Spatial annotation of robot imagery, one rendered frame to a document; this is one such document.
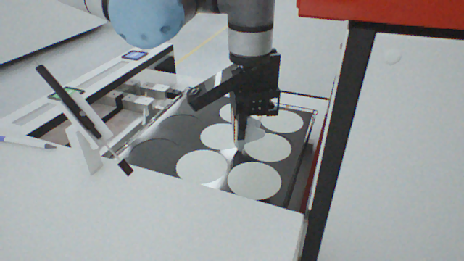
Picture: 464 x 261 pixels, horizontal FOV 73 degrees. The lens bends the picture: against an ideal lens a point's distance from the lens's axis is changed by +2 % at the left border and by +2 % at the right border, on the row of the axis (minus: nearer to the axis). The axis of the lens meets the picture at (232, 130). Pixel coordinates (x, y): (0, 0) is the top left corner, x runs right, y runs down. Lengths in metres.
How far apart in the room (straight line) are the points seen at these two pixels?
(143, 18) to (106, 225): 0.27
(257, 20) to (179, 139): 0.32
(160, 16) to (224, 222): 0.27
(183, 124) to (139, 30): 0.39
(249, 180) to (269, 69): 0.20
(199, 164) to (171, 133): 0.13
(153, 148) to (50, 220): 0.26
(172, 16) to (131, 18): 0.05
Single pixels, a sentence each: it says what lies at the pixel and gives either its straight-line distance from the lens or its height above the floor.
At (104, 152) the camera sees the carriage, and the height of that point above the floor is 0.88.
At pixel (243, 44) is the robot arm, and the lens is 0.51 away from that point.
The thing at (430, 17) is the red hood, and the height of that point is 1.23.
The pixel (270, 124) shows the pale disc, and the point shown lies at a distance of 0.74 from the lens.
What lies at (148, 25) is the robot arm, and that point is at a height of 1.20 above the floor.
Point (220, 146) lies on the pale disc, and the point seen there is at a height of 0.90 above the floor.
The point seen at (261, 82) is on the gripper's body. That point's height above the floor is 1.06.
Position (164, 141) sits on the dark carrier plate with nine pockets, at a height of 0.90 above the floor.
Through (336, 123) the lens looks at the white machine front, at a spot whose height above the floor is 1.12.
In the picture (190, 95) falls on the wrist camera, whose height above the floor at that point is 1.04.
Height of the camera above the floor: 1.31
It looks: 35 degrees down
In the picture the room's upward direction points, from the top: straight up
